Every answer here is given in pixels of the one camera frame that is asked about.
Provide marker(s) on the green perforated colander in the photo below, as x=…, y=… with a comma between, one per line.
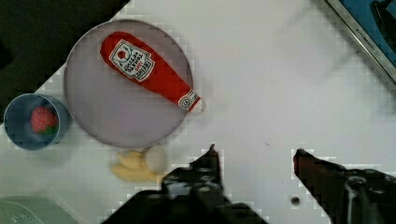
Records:
x=32, y=210

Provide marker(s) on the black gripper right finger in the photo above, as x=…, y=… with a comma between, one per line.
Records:
x=348, y=196

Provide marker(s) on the black toaster oven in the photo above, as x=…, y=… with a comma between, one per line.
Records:
x=372, y=24

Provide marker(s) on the grey round plate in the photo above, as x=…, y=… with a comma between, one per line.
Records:
x=111, y=108

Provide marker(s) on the peeled banana toy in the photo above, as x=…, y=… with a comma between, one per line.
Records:
x=145, y=166

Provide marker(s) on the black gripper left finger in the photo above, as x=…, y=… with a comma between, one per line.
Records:
x=188, y=195

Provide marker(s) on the strawberry toy in cup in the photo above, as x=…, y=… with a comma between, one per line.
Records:
x=44, y=121

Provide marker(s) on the red ketchup bottle toy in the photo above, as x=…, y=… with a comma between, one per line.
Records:
x=141, y=64

